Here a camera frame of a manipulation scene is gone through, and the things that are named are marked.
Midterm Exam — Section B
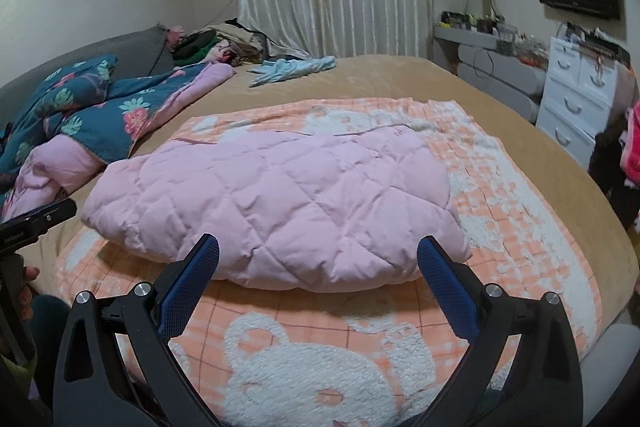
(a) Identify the pink quilted jacket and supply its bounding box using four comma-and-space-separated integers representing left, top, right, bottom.
81, 126, 472, 293

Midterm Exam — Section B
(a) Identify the pile of dark clothes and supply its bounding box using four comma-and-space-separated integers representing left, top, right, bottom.
166, 20, 270, 66

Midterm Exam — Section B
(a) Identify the person left hand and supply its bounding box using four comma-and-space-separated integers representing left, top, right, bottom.
18, 265, 40, 322

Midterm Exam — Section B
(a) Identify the blue floral duvet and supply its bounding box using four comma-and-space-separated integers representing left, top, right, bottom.
1, 54, 234, 221

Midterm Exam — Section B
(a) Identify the orange white bear blanket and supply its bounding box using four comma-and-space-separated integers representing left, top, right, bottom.
55, 98, 602, 426

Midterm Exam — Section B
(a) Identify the grey headboard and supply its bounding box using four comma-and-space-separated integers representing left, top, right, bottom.
0, 24, 177, 128

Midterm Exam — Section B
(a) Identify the pink cartoon cloth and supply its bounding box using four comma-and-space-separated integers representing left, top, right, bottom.
620, 102, 640, 185

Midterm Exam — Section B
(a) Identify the white drawer cabinet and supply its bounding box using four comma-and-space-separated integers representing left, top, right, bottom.
536, 37, 636, 169

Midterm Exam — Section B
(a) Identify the light blue garment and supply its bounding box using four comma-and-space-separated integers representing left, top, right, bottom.
250, 55, 337, 88

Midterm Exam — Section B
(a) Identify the tan bed sheet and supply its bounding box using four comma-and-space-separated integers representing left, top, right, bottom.
14, 53, 640, 343

